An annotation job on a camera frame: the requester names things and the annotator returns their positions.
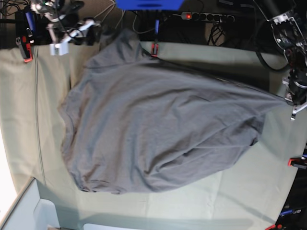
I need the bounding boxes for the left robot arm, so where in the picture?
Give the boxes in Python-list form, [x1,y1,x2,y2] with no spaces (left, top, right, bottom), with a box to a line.
[254,0,307,120]

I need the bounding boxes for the red black clamp top left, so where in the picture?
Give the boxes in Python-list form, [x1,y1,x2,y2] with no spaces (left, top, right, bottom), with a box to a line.
[14,6,36,63]

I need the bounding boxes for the red clamp bottom right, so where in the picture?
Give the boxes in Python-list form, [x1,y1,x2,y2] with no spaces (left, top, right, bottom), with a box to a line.
[265,224,283,230]

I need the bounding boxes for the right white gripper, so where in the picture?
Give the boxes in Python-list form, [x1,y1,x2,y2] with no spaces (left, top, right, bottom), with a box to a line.
[46,18,102,56]

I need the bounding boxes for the white storage bin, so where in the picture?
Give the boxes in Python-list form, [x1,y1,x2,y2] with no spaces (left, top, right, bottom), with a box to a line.
[0,177,60,230]

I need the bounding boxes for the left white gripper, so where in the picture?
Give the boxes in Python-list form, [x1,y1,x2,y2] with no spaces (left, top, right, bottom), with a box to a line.
[282,76,307,120]

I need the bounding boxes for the white looped cable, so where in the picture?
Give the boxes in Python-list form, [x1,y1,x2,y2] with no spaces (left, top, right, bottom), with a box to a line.
[90,0,159,36]

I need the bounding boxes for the red black clamp top centre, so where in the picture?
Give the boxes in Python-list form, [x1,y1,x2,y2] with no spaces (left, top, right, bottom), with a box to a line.
[151,19,160,58]

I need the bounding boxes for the black power strip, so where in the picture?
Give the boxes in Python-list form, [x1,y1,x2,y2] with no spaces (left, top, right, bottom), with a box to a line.
[179,12,236,23]

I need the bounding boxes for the red black clamp right edge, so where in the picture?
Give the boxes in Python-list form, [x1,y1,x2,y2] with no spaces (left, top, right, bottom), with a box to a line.
[288,155,307,170]

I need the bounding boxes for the grey t-shirt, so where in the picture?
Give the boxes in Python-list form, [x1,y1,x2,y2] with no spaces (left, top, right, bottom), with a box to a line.
[59,29,286,194]

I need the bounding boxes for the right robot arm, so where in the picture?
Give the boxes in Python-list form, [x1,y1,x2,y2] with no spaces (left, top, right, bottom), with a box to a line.
[31,0,102,56]

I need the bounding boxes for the red black clamp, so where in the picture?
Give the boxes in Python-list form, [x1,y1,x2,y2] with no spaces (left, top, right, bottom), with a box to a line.
[14,6,36,63]
[151,19,160,58]

